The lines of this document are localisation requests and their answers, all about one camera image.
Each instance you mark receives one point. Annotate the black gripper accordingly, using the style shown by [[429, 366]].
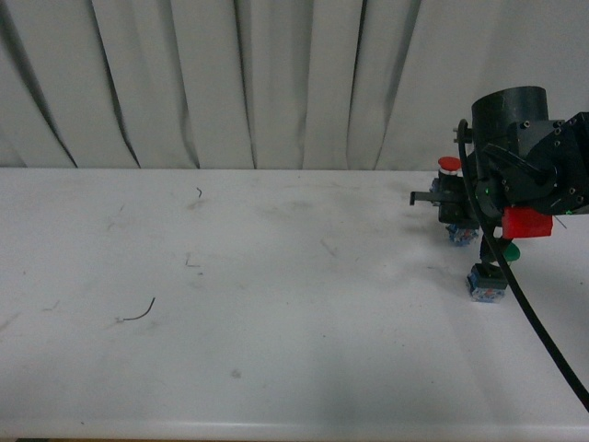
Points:
[[525, 169]]

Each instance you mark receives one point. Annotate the white curtain backdrop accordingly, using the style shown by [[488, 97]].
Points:
[[368, 85]]

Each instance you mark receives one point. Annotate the red push button switch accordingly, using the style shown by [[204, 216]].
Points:
[[448, 179]]

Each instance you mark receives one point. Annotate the green push button switch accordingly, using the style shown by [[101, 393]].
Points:
[[485, 289]]

